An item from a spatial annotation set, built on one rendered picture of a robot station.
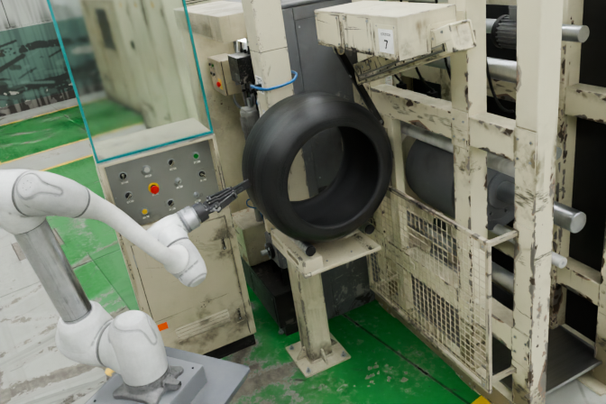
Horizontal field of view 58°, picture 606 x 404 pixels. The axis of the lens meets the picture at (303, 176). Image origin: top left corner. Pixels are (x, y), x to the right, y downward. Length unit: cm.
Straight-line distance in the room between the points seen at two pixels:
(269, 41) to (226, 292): 137
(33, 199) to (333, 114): 106
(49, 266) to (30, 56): 932
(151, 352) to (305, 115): 97
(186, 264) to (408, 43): 106
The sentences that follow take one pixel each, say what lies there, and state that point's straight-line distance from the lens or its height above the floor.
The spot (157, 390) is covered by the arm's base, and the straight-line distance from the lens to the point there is 201.
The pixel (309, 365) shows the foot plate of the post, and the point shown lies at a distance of 305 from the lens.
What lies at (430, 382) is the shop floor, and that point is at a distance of 293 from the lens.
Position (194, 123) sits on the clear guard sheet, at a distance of 265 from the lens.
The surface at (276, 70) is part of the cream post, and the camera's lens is 236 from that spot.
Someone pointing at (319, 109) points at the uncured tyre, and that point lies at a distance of 206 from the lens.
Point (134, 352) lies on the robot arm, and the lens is 191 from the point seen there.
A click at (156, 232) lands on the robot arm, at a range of 206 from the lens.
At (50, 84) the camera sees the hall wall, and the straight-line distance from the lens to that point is 1116.
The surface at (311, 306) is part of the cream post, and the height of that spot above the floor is 36.
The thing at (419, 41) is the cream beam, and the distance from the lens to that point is 194.
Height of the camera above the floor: 204
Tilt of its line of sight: 23 degrees down
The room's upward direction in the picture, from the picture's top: 9 degrees counter-clockwise
